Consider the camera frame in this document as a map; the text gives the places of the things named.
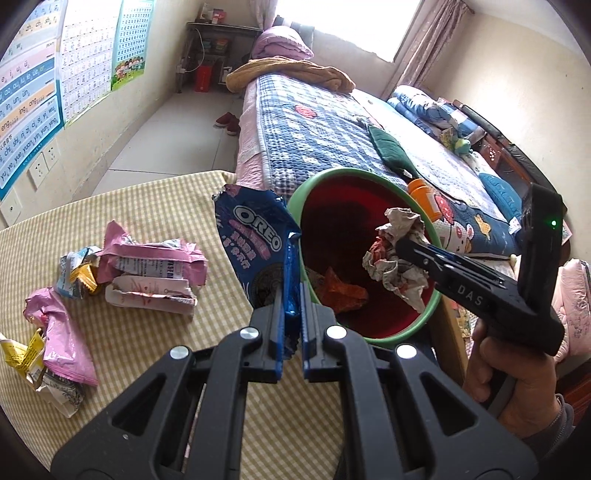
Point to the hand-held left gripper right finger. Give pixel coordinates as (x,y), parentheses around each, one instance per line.
(305,341)

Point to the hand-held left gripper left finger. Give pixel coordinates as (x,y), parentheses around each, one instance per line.
(278,355)

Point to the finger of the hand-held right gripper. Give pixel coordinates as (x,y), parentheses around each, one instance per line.
(434,276)
(438,258)

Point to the paper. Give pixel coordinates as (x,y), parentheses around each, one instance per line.
(392,272)

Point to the orange blue snack bag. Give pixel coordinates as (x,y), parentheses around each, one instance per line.
(344,290)

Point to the red bucket green rim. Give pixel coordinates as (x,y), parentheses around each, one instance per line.
(332,221)

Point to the blue cookie wrapper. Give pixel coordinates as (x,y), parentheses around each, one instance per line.
(251,230)

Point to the pink snack bag white label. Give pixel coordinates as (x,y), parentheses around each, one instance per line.
(138,251)

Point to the small yellow wrapper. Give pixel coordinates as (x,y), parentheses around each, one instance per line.
(87,279)

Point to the bright pink snack bag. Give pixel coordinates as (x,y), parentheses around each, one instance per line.
(64,341)

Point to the light blue white wrapper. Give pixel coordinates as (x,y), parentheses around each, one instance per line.
(69,277)

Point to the yellow brown wrapper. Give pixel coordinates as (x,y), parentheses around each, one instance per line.
(23,360)

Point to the person's right forearm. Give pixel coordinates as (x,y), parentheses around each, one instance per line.
(554,422)

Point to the person's right hand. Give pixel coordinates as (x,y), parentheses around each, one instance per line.
(512,387)

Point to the pink floral quilt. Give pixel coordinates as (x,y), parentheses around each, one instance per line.
(575,300)

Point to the orange plastic bottle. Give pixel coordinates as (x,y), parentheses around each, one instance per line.
(427,198)

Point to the blue cushion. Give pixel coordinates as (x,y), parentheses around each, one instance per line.
(501,191)

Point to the green yellow plush toy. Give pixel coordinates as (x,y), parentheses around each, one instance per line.
(461,145)

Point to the green cloth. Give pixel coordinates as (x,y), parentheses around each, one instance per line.
(390,147)

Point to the dark wooden headboard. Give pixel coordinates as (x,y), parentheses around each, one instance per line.
(498,134)

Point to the blue folded quilt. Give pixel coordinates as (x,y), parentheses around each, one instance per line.
(415,104)

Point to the bed with blue quilt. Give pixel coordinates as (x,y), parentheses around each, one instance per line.
(314,138)

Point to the pink bed sheet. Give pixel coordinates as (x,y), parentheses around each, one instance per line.
(251,138)

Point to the pink curtain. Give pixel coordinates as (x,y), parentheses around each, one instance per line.
(263,14)
(434,41)

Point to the mustard blanket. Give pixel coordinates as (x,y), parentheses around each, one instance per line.
(295,69)

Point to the window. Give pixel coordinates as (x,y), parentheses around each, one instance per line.
(351,23)

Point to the pink folded quilt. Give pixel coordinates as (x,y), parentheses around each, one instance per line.
(281,44)

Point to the red bag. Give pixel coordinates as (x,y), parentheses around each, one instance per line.
(203,77)

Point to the dark shelf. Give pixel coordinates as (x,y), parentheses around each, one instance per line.
(221,27)

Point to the red white small box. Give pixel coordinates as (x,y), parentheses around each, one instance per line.
(218,16)

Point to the wooden bed frame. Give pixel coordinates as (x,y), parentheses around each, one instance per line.
(455,341)

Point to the white wall socket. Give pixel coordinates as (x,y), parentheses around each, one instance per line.
(37,173)
(51,156)

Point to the teal chart wall poster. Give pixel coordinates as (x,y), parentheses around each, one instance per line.
(131,41)

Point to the blue letter wall poster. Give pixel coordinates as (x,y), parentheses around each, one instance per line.
(27,92)

